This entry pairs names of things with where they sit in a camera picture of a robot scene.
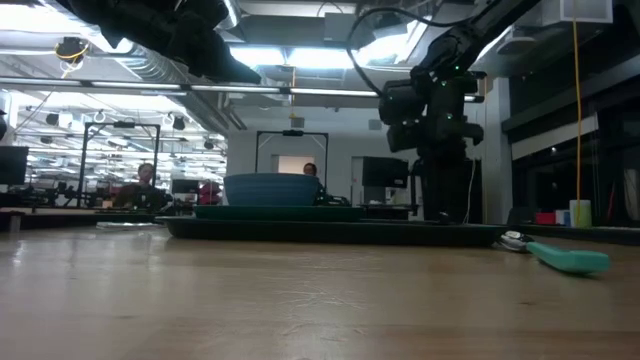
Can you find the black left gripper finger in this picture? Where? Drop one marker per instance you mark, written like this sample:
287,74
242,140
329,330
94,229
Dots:
222,62
225,77

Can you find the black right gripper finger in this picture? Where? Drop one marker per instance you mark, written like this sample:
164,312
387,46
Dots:
432,185
457,185

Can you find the blue bowl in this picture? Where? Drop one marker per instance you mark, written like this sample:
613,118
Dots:
270,190

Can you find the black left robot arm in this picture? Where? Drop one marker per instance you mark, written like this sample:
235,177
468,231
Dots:
110,20

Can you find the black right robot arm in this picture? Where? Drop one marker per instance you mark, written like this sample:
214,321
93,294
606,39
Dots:
465,40

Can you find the dark green plastic tray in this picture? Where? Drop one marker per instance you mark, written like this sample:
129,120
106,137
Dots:
325,234

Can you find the long ceiling light strip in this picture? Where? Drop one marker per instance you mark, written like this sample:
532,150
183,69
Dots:
240,88

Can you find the black monitor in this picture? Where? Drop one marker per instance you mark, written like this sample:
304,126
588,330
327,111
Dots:
12,165
385,172

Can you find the black ceiling lamp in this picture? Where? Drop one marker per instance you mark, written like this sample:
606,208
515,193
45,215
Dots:
179,123
52,119

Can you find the red box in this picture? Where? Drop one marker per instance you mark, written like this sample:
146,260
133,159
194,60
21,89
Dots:
545,218

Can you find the ceiling light panel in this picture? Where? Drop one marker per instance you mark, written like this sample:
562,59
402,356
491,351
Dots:
320,57

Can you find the white and blue box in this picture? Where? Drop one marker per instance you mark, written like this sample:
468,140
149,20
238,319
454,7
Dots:
562,218

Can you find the pink item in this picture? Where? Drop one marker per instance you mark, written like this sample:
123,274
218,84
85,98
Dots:
210,194

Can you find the person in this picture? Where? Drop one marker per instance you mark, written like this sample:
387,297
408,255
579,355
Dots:
142,192
310,169

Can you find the yellow-green roll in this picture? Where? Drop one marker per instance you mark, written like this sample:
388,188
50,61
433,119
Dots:
581,215

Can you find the black rig frame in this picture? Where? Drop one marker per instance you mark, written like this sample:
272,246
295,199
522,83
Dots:
124,124
292,133

